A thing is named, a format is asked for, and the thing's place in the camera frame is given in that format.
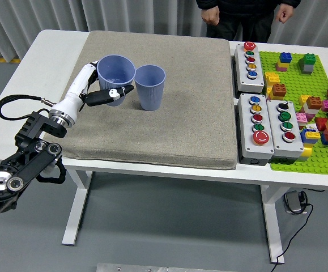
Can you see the pink building block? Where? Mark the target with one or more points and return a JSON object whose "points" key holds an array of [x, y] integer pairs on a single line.
{"points": [[301, 117], [281, 68]]}

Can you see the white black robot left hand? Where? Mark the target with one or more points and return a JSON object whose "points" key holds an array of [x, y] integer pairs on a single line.
{"points": [[74, 88]]}

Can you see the magenta building block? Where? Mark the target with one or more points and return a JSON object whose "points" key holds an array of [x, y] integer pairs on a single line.
{"points": [[327, 105]]}

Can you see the grey-brown fabric mat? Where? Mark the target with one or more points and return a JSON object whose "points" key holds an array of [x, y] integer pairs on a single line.
{"points": [[180, 113]]}

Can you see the red building block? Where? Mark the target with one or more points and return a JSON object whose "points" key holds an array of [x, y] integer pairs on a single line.
{"points": [[321, 124]]}

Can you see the blue ribbed plastic cup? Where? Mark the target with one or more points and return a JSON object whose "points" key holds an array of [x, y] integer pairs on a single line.
{"points": [[152, 93], [115, 71]]}

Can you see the yellow building block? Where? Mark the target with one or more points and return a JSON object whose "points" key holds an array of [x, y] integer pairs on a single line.
{"points": [[303, 99], [272, 79], [306, 153], [282, 64]]}

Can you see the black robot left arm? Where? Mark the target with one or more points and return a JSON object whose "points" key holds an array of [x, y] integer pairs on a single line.
{"points": [[25, 161]]}

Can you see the blue building block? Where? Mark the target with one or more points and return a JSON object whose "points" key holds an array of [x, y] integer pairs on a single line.
{"points": [[285, 57], [305, 140]]}

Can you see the person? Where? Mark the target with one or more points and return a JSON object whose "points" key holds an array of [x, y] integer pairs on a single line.
{"points": [[237, 8]]}

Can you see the grey four-button control box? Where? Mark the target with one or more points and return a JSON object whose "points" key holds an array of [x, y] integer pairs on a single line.
{"points": [[277, 143]]}

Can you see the person's left hand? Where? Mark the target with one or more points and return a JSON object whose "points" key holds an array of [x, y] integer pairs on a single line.
{"points": [[285, 12]]}

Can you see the brown building block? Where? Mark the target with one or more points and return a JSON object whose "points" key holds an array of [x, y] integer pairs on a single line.
{"points": [[314, 102], [279, 90]]}

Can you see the green building baseplate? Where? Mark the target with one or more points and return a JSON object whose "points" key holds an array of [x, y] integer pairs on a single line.
{"points": [[294, 82]]}

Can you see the grey power adapter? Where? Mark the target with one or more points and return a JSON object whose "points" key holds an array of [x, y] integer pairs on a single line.
{"points": [[292, 201]]}

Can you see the grey pleated curtain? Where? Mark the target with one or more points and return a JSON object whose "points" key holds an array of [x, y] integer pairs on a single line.
{"points": [[25, 14]]}

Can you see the grey building block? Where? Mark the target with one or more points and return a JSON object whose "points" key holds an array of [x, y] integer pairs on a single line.
{"points": [[308, 68]]}

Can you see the grey five-button control box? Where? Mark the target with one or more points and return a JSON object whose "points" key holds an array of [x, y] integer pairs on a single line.
{"points": [[246, 82], [250, 147]]}

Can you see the person's right hand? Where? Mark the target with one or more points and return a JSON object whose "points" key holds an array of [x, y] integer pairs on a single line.
{"points": [[210, 15]]}

